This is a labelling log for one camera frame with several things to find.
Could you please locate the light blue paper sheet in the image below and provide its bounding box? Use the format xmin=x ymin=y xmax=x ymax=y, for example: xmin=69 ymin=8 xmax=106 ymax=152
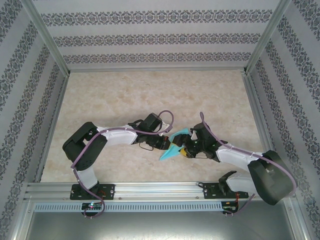
xmin=158 ymin=127 xmax=190 ymax=162

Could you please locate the grey metal sheet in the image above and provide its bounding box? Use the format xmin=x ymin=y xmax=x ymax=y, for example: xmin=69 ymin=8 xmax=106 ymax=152
xmin=24 ymin=211 xmax=307 ymax=240

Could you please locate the aluminium corner strut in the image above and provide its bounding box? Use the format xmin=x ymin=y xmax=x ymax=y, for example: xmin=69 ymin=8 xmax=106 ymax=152
xmin=283 ymin=198 xmax=313 ymax=240
xmin=8 ymin=197 xmax=35 ymax=240

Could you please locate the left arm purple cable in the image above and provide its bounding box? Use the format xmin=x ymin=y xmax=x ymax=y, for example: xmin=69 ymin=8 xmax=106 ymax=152
xmin=70 ymin=109 xmax=175 ymax=220

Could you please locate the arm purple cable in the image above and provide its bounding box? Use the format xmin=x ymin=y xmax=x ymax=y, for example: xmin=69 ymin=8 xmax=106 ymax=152
xmin=198 ymin=111 xmax=298 ymax=217
xmin=70 ymin=109 xmax=175 ymax=220

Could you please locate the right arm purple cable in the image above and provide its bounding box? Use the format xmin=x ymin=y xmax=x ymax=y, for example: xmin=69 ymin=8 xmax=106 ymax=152
xmin=198 ymin=111 xmax=298 ymax=217

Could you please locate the aluminium mounting rail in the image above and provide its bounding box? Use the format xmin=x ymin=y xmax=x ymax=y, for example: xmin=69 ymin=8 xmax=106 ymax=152
xmin=23 ymin=181 xmax=295 ymax=202

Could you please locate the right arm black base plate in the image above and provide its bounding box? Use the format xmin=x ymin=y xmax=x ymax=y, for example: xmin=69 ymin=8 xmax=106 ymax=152
xmin=202 ymin=182 xmax=250 ymax=200

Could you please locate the aluminium back rail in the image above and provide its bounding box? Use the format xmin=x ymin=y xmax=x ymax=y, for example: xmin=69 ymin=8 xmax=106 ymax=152
xmin=67 ymin=66 xmax=247 ymax=74

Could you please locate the aluminium side rail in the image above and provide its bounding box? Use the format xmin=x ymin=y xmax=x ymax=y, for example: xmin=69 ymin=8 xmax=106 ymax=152
xmin=241 ymin=72 xmax=286 ymax=181
xmin=33 ymin=73 xmax=72 ymax=183

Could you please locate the slotted grey cable duct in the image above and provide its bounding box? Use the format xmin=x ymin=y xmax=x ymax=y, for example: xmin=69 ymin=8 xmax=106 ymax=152
xmin=33 ymin=202 xmax=223 ymax=213

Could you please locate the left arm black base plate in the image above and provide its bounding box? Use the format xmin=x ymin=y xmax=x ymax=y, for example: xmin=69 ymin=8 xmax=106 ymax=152
xmin=69 ymin=183 xmax=116 ymax=201

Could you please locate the aluminium frame post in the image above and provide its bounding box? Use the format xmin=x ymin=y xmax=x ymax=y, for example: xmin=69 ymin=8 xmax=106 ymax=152
xmin=23 ymin=0 xmax=71 ymax=76
xmin=243 ymin=0 xmax=293 ymax=75

